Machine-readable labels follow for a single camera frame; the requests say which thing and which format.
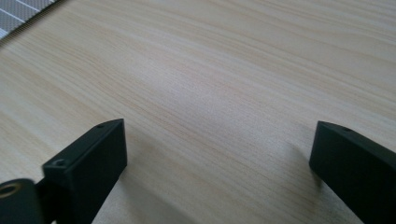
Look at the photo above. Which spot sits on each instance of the grey white striped cloth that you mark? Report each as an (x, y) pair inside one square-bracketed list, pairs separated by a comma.
[(18, 12)]

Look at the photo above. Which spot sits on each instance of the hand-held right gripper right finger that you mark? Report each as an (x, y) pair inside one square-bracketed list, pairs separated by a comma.
[(358, 161)]

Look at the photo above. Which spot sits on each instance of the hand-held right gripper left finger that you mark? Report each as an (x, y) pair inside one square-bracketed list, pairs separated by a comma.
[(90, 161)]

